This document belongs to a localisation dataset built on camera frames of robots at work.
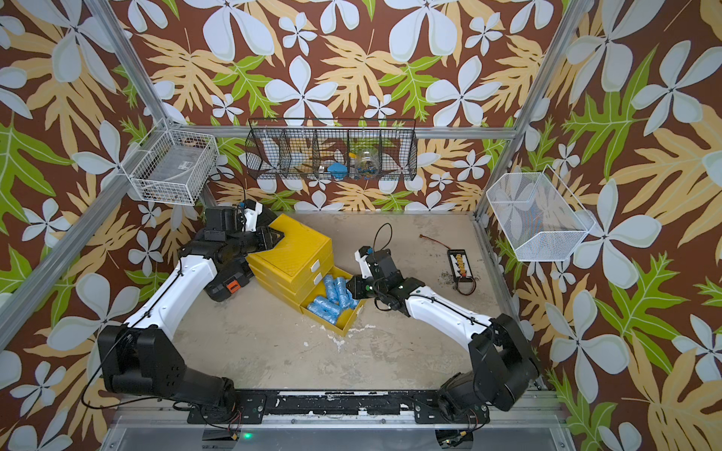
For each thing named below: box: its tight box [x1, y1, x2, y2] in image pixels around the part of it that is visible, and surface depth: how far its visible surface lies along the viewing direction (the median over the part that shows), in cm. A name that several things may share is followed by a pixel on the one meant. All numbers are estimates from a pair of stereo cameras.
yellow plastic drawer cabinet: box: [246, 213, 335, 313], surface depth 84 cm
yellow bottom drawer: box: [299, 265, 366, 338], surface depth 91 cm
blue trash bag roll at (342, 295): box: [335, 276, 355, 311], surface depth 93 cm
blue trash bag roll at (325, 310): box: [306, 296, 342, 326], surface depth 90 cm
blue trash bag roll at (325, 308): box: [307, 295, 342, 323], surface depth 91 cm
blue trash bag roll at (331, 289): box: [324, 274, 340, 306], surface depth 95 cm
